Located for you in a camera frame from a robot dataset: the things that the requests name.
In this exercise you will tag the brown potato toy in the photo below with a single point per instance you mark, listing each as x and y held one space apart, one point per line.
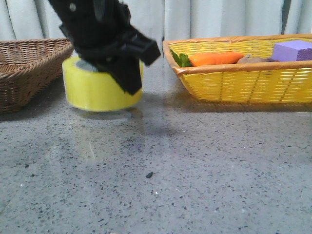
250 59

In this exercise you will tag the orange toy carrot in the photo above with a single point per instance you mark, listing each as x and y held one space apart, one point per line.
214 58

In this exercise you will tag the purple foam block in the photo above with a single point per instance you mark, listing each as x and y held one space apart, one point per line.
295 50

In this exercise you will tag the yellow packing tape roll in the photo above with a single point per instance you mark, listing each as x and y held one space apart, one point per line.
91 90

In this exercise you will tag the white curtain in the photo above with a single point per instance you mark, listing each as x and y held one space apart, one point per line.
171 19

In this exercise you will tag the small black debris chip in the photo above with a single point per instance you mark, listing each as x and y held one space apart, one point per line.
149 175

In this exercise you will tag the brown wicker basket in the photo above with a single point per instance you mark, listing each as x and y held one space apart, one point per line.
27 66

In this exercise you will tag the yellow woven plastic basket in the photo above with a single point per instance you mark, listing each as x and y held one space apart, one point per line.
267 82

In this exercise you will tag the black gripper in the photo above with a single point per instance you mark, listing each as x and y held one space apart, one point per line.
102 30

